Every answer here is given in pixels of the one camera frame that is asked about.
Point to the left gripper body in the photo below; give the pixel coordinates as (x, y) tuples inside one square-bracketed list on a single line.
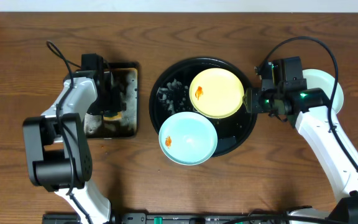
[(111, 101)]

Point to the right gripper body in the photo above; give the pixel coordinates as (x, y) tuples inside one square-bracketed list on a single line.
[(266, 101)]

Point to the green and yellow sponge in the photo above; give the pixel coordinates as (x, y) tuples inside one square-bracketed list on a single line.
[(112, 116)]

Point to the yellow plate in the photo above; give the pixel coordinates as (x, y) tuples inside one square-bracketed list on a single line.
[(216, 93)]

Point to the light blue plate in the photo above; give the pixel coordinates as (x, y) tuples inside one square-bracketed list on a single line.
[(320, 79), (188, 138)]

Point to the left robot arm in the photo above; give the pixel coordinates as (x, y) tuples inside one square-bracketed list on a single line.
[(57, 151)]

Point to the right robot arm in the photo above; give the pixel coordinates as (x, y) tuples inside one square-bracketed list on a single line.
[(309, 109)]

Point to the black rectangular water tray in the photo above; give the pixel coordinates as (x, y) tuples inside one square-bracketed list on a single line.
[(95, 127)]

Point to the black round tray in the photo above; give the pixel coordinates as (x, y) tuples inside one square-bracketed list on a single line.
[(170, 95)]

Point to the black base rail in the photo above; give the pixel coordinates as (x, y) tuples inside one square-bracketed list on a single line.
[(152, 218)]

